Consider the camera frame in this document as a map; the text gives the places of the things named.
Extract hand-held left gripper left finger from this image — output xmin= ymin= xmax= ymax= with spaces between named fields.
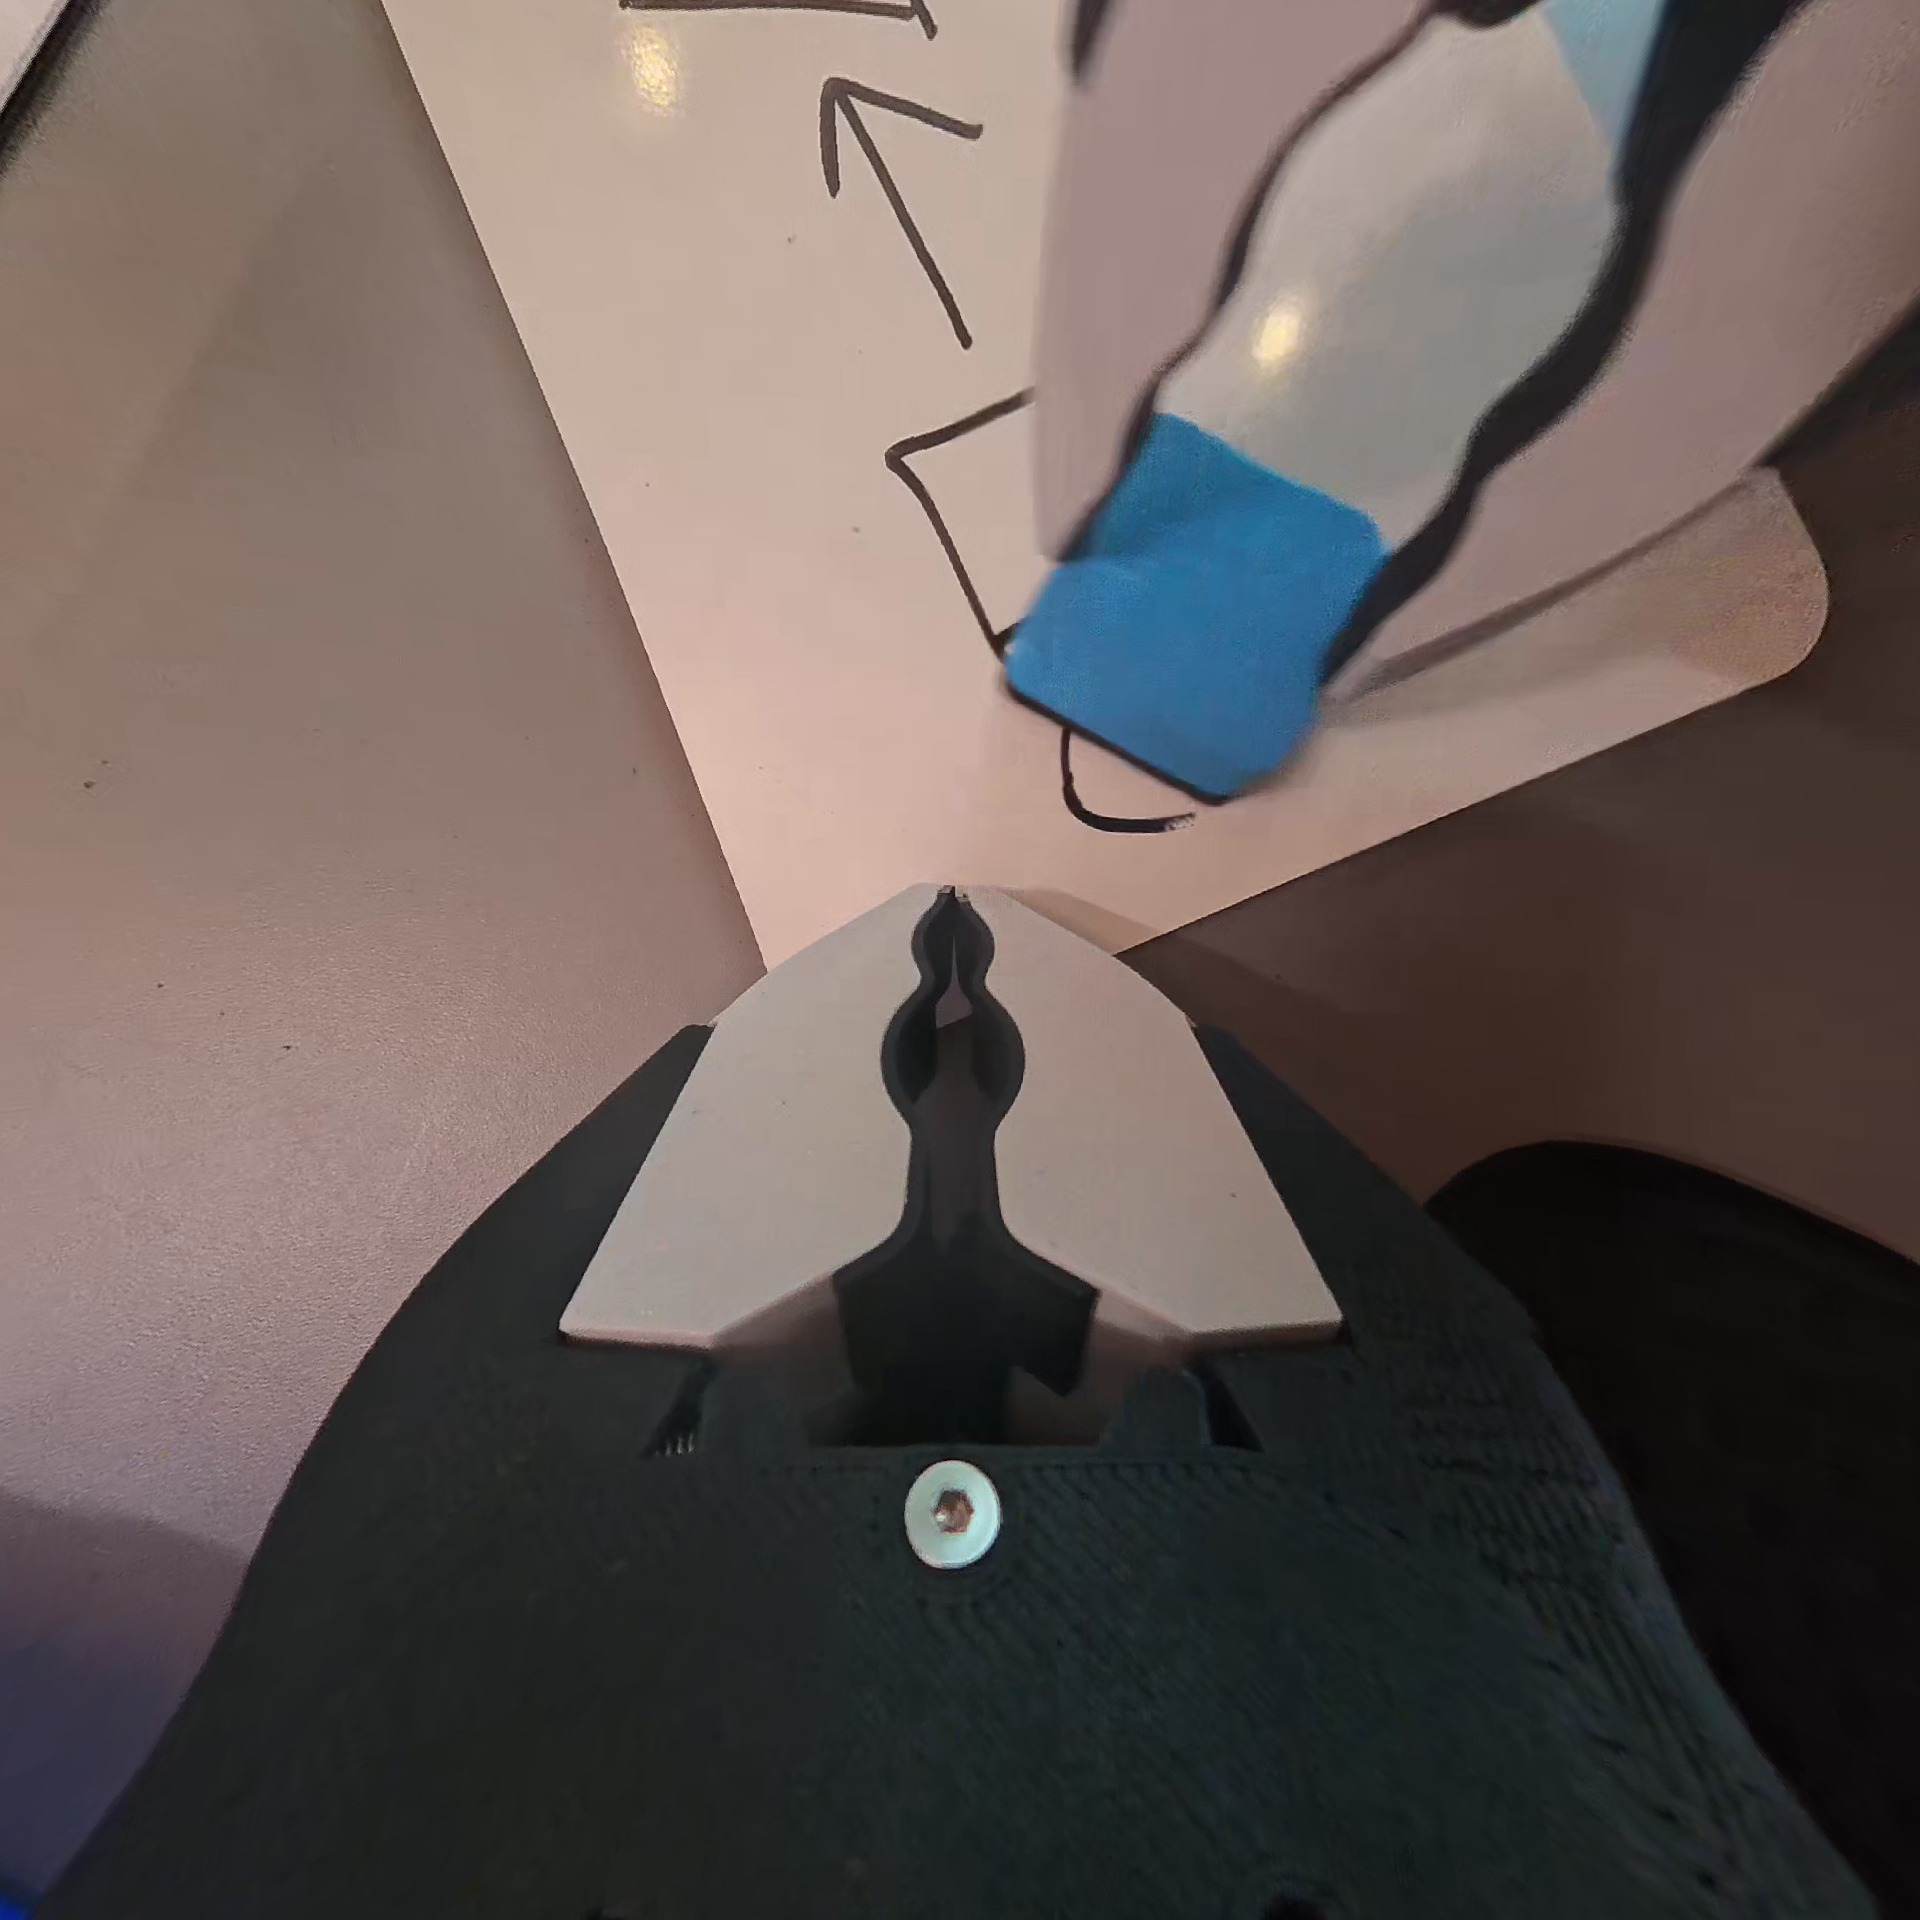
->
xmin=559 ymin=883 xmax=961 ymax=1446

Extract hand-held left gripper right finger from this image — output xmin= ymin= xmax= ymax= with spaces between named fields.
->
xmin=957 ymin=885 xmax=1345 ymax=1446

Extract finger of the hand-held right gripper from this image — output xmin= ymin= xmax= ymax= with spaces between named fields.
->
xmin=1033 ymin=0 xmax=1510 ymax=571
xmin=1333 ymin=0 xmax=1920 ymax=704

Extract blue whiteboard eraser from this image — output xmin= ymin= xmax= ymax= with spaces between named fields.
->
xmin=1003 ymin=417 xmax=1390 ymax=805

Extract white whiteboard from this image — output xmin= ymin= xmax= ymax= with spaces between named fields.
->
xmin=379 ymin=0 xmax=1831 ymax=975

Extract person's dark clothing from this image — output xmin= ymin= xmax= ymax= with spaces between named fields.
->
xmin=1423 ymin=1141 xmax=1920 ymax=1920

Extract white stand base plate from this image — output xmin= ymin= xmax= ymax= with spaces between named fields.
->
xmin=0 ymin=0 xmax=75 ymax=110

